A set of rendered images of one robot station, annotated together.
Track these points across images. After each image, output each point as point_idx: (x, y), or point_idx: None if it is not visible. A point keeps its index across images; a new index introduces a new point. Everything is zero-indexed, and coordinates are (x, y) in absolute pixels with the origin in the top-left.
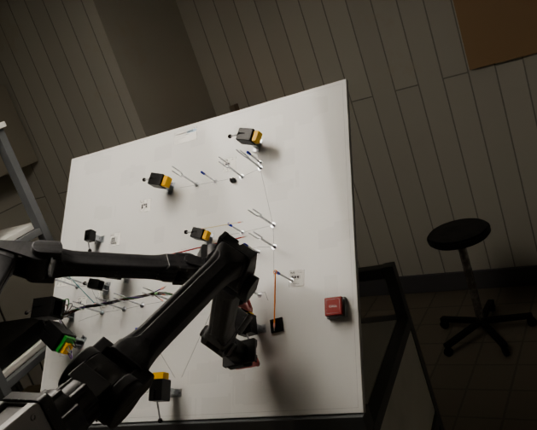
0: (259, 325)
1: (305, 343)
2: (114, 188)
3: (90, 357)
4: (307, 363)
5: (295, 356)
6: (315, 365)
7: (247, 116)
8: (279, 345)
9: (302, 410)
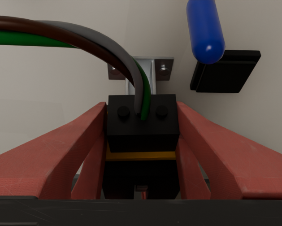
0: (155, 73)
1: None
2: None
3: None
4: (260, 142)
5: (238, 131)
6: (275, 146)
7: None
8: (203, 112)
9: (206, 176)
